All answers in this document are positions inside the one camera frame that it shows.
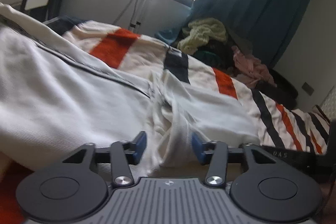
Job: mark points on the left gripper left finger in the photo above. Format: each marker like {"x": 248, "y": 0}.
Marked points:
{"x": 122, "y": 155}

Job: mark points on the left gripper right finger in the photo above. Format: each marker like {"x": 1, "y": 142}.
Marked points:
{"x": 215, "y": 155}

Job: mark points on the white zip-up garment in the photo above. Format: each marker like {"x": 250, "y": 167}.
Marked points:
{"x": 55, "y": 97}

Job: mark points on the striped white orange black blanket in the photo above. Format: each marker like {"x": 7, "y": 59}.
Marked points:
{"x": 274, "y": 181}

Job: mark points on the pink garment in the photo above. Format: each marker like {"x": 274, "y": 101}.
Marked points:
{"x": 251, "y": 70}

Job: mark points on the black garment on bed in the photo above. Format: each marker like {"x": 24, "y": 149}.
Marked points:
{"x": 283, "y": 93}

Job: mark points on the dark green garment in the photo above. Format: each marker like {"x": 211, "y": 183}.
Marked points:
{"x": 208, "y": 58}

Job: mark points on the striped pillow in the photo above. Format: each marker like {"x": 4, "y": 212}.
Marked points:
{"x": 321, "y": 116}

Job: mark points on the light green knitted sweater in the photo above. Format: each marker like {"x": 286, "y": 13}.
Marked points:
{"x": 199, "y": 32}

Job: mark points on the patterned white headboard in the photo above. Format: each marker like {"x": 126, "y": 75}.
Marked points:
{"x": 328, "y": 105}

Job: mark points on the teal curtain right of window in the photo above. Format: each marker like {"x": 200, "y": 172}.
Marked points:
{"x": 268, "y": 24}

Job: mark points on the wall switch plate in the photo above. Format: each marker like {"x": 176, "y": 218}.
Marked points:
{"x": 307, "y": 89}

